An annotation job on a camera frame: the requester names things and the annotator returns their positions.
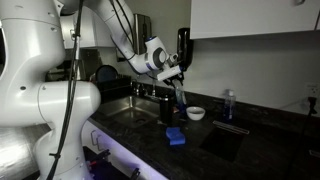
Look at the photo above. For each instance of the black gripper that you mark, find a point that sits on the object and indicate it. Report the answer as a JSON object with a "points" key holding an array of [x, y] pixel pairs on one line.
{"points": [[176, 79]]}

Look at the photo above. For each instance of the white ceramic bowl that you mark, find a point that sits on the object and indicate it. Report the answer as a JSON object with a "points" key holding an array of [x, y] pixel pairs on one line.
{"points": [[195, 113]]}

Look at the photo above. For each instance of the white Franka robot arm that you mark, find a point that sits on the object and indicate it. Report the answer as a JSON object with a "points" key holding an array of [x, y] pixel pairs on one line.
{"points": [[40, 100]]}

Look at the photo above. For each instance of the stainless steel sink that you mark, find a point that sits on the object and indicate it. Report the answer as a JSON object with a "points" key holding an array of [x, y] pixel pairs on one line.
{"points": [[130, 108]]}

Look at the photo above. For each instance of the blue liquid soap bottle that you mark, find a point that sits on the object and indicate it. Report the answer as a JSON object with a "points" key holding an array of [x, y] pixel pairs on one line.
{"points": [[229, 106]]}

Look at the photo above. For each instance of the black dish rack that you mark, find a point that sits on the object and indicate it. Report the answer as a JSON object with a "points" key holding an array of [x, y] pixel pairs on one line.
{"points": [[115, 88]]}

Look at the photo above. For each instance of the chrome faucet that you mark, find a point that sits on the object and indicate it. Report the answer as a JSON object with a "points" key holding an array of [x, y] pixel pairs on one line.
{"points": [[154, 95]]}

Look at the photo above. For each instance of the black tumbler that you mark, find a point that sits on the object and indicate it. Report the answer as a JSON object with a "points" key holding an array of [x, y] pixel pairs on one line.
{"points": [[166, 111]]}

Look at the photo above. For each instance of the blue sponge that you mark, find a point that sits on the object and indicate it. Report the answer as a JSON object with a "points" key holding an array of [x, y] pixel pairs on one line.
{"points": [[175, 136]]}

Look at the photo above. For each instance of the dark blue plate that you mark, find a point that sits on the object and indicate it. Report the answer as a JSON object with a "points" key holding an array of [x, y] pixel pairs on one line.
{"points": [[106, 74]]}

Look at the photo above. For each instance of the white base cabinet front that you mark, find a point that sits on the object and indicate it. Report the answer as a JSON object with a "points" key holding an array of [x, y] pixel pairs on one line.
{"points": [[113, 150]]}

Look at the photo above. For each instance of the white wall cabinet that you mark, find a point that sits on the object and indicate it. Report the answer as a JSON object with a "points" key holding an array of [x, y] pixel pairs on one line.
{"points": [[253, 16]]}

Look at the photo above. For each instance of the white wall outlet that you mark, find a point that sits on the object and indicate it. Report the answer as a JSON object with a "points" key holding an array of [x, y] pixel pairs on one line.
{"points": [[312, 89]]}

